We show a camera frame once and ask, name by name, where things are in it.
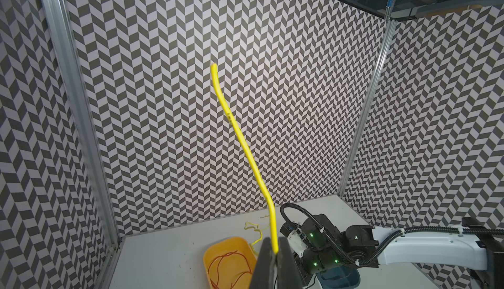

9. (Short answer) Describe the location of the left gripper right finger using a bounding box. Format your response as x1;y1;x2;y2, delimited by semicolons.
277;246;303;289

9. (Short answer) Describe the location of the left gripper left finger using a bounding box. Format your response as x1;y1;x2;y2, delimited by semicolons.
249;237;276;289

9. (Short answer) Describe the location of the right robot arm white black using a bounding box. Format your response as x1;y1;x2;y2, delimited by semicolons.
280;203;503;288

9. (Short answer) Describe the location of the yellow plastic bin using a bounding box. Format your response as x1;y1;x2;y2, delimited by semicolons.
203;237;257;289

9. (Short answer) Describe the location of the teal plastic bin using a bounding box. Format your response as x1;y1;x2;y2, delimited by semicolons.
316;266;361;289

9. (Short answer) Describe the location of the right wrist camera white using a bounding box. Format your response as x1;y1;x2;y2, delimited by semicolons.
280;222;308;258

